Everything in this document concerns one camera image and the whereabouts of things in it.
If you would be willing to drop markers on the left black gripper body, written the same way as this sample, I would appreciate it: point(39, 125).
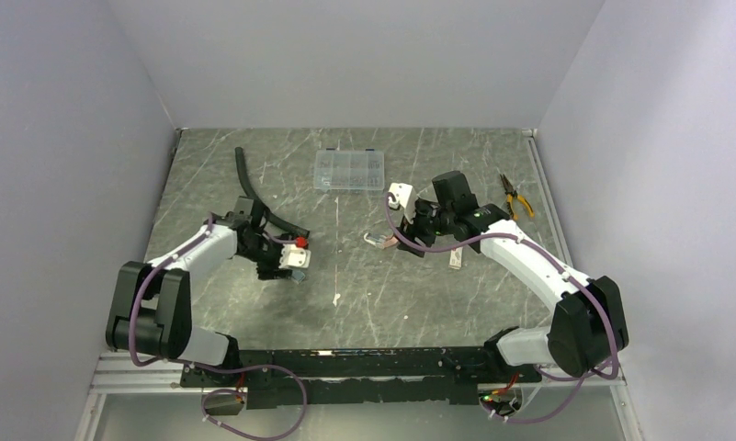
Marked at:
point(266, 253)

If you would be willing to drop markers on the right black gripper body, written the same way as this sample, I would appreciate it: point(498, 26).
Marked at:
point(428, 223)

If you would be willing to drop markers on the white staple box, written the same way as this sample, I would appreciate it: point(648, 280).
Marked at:
point(456, 258)

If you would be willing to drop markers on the blue mini stapler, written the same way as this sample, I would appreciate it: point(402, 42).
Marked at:
point(297, 276)

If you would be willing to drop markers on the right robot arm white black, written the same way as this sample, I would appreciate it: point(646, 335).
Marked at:
point(588, 326)

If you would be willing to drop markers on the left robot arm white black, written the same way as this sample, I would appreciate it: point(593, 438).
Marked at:
point(151, 311)

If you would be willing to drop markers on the pink mini stapler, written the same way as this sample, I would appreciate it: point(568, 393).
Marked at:
point(380, 241)

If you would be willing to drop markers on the yellow black pliers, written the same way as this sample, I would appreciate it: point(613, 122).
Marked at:
point(512, 196)

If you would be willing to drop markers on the clear plastic organizer box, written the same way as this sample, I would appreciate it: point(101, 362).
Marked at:
point(353, 171)

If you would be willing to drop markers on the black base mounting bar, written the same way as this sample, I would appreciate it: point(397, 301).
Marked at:
point(454, 374)

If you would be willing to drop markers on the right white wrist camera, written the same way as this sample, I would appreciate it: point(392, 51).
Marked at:
point(403, 197)

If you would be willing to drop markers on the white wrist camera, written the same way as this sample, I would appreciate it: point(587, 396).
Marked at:
point(295, 254)
point(403, 197)

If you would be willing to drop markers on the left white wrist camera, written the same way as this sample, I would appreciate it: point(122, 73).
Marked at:
point(295, 254)

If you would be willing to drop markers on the aluminium frame rail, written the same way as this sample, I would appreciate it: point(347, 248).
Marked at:
point(115, 373)

